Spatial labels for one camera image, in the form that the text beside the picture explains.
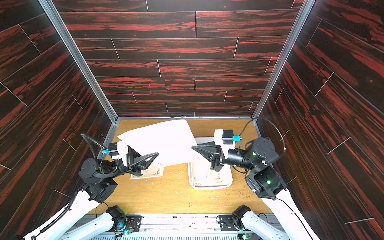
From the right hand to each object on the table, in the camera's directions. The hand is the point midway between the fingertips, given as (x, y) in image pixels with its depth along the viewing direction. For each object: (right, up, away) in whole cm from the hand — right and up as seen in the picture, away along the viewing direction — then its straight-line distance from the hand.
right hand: (197, 141), depth 48 cm
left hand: (-14, -4, +1) cm, 14 cm away
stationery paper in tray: (+6, -24, +42) cm, 48 cm away
